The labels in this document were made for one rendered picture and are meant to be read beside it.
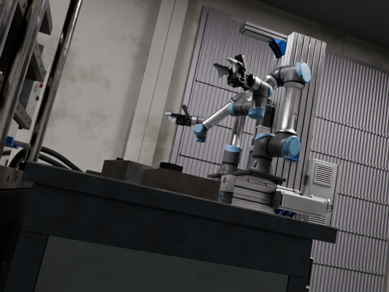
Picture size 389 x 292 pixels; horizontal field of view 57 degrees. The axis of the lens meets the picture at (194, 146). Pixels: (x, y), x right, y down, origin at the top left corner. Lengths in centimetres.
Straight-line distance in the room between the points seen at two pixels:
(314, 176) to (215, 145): 208
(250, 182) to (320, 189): 56
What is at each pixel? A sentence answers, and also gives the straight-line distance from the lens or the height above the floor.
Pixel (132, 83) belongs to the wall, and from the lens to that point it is 420.
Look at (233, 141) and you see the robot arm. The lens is 266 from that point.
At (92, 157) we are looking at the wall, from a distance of 403.
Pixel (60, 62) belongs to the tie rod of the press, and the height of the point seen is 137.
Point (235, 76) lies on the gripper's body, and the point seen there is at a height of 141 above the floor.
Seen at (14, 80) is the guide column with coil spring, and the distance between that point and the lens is 123.
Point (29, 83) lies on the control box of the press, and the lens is 212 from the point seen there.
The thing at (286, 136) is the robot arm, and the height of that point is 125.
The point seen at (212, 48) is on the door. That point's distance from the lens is 451.
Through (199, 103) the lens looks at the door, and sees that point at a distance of 426.
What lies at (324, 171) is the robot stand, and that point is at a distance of 239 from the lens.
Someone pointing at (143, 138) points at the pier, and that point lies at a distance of 394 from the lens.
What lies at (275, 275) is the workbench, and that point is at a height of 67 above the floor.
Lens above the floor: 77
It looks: 10 degrees up
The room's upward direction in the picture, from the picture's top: 12 degrees clockwise
